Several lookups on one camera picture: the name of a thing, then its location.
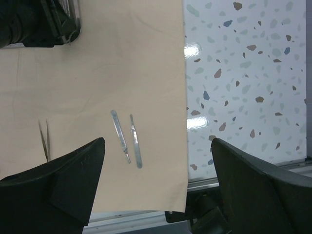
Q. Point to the steel instrument tray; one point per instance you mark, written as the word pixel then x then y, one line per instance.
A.
pixel 72 10

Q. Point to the beige cloth wrap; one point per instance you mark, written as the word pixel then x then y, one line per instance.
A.
pixel 129 57

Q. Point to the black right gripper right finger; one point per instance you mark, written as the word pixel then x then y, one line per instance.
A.
pixel 259 197

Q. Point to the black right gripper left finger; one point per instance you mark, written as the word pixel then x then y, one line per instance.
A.
pixel 54 198

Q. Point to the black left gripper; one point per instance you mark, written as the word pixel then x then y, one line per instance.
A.
pixel 33 23

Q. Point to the steel tweezers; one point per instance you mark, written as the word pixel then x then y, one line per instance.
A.
pixel 45 141

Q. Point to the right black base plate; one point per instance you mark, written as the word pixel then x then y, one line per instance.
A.
pixel 204 213

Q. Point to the steel scalpel handle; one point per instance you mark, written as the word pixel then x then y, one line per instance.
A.
pixel 136 143
pixel 120 135

